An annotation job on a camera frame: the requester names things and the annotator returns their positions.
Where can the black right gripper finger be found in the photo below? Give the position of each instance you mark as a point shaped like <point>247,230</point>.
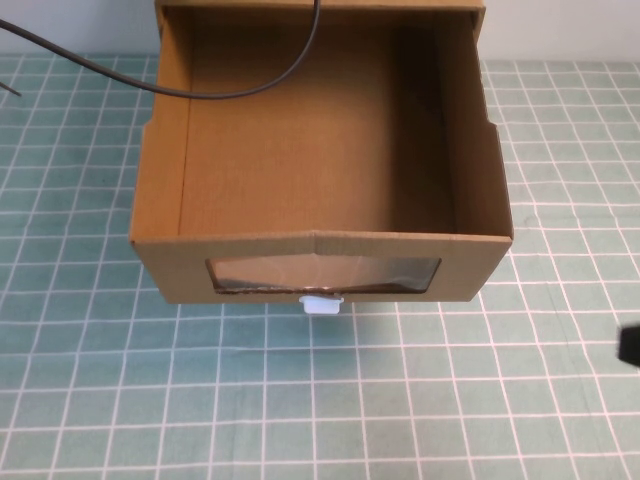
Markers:
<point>630,346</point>

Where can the cardboard drawer with scuffed window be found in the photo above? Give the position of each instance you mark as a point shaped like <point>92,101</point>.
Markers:
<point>310,160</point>

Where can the green white-grid tablecloth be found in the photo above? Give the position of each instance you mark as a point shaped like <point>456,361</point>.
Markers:
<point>320,400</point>

